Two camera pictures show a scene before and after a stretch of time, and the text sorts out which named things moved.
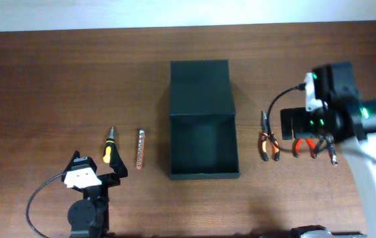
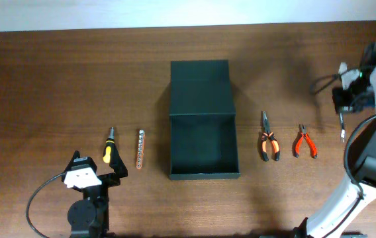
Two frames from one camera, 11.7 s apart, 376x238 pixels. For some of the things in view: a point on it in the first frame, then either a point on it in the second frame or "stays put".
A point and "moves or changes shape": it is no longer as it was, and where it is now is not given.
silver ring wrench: x=332 y=150 moves or changes shape
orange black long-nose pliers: x=272 y=139 stays put
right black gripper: x=297 y=115 -> x=341 y=104
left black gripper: x=112 y=180 stays put
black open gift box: x=202 y=137 stays put
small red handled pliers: x=312 y=147 stays put
